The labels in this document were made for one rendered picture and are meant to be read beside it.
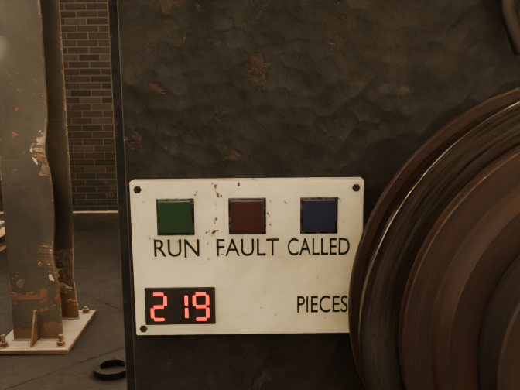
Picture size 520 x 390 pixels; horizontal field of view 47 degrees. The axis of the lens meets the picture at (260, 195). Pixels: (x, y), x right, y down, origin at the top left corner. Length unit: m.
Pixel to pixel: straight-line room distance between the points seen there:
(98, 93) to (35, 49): 3.62
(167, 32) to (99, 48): 6.16
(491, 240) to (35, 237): 2.97
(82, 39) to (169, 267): 6.25
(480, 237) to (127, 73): 0.41
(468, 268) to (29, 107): 2.89
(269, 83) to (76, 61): 6.25
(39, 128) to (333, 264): 2.67
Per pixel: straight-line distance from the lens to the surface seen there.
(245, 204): 0.67
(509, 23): 0.71
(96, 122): 6.86
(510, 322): 0.52
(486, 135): 0.57
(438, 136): 0.62
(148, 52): 0.69
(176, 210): 0.68
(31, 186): 3.31
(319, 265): 0.69
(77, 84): 6.89
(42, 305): 3.45
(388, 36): 0.70
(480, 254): 0.55
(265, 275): 0.69
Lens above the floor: 1.34
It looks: 10 degrees down
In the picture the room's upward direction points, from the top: straight up
